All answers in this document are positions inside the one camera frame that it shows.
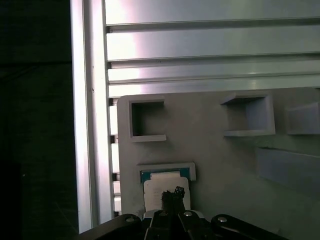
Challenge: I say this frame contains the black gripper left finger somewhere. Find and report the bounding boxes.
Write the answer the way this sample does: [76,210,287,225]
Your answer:
[79,190,174,240]

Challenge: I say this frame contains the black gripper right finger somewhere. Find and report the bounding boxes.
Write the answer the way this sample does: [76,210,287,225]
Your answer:
[172,184,286,240]

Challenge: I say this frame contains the silver CPU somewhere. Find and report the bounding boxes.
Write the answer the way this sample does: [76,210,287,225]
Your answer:
[140,169,191,215]

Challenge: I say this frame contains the grey parts rack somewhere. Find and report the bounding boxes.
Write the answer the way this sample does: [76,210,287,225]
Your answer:
[116,87,320,240]

